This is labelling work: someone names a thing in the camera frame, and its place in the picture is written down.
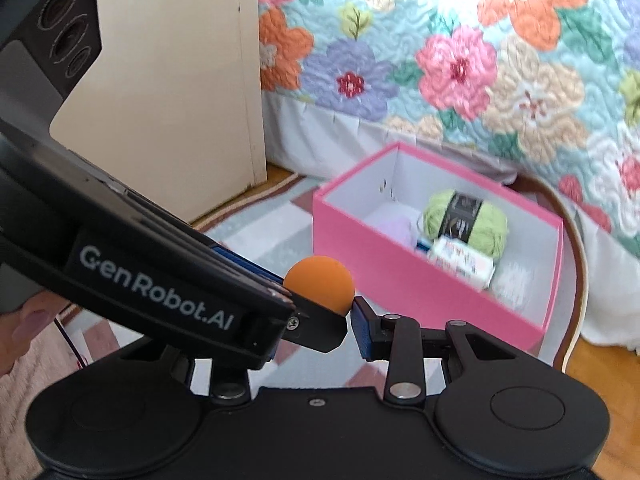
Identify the clear floss pick box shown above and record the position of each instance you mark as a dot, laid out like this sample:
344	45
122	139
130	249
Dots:
515	282

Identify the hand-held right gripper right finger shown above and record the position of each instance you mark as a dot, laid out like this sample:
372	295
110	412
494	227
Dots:
361	330

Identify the floral quilt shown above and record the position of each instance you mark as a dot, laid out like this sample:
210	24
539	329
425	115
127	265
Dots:
450	60

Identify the orange makeup sponge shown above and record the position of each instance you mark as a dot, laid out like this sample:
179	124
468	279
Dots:
320	285

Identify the person's left hand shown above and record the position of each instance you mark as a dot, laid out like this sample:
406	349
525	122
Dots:
25	325

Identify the pink cardboard box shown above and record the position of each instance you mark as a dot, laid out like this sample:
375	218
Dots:
400	285

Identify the small white wet wipes pack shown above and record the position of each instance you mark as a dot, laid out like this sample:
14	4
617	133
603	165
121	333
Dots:
460	262

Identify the pink fuzzy clothing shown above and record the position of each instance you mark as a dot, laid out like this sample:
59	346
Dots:
30	385

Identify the blue and white tissue pack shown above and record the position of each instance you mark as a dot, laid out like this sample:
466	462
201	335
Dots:
424	246

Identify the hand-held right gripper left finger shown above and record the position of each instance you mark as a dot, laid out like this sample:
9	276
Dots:
225	380

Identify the checked grey and brown rug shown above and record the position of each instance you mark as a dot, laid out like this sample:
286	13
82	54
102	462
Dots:
270	240

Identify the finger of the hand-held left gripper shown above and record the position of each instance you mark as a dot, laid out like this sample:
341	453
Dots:
250	270
320	332

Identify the purple plush toy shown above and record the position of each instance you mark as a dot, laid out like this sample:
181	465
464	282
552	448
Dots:
392	225

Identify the cream cabinet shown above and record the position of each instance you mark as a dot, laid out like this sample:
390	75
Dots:
175	110

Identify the green yarn ball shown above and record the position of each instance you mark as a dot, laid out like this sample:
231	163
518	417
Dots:
480	222

